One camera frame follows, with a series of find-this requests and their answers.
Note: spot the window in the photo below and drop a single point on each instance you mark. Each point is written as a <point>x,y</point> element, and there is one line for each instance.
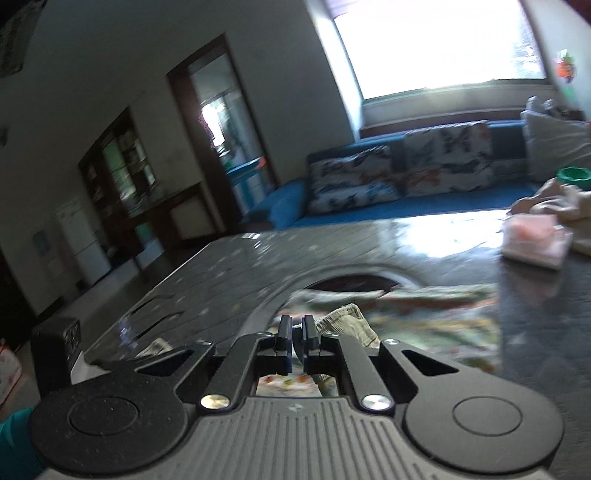
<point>438,46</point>

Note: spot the green plastic bowl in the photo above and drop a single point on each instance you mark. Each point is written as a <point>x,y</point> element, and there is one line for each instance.
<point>575,175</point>

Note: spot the black floor appliance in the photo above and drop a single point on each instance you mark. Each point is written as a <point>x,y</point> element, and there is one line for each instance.
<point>53,355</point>

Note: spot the brown door frame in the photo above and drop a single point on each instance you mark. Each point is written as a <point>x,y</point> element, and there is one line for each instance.
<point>178,138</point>

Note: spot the round black induction cooktop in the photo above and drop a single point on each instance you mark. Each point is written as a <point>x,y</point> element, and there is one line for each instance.
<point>351,282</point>

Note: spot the blue play fence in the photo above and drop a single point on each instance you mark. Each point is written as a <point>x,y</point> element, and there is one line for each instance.
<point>247,184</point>

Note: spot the white plush toy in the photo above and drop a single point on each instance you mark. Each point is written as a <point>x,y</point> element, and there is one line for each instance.
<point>538,105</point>

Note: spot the blue sofa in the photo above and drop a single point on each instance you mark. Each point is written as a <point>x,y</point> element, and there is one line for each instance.
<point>277,203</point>

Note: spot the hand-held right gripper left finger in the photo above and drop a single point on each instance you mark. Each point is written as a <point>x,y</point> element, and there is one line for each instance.
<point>285,337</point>

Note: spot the white and red bag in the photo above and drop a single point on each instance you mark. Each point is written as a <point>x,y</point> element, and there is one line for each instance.
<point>8,369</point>

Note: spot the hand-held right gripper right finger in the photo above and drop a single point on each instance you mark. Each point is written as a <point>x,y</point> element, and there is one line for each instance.
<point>308,337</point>

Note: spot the dark wooden cabinet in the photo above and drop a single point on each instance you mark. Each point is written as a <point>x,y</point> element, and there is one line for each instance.
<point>120,207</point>

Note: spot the pale green printed children's garment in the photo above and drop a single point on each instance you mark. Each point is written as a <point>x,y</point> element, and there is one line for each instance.
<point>415,323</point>

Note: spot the large butterfly print cushion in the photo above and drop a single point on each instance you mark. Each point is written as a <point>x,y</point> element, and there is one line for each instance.
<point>448,157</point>

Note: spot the cream clothes pile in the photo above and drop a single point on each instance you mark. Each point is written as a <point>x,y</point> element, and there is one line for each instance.
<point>577,203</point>

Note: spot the grey pillow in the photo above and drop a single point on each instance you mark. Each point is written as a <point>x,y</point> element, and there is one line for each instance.
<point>554,143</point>

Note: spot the pink tissue pack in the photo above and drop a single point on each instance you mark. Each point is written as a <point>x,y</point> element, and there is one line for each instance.
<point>531,240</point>

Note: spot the colourful pinwheel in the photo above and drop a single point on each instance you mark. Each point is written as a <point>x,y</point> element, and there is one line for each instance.
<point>565,69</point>

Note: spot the white refrigerator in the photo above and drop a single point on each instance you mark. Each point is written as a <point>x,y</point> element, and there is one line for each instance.
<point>85,244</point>

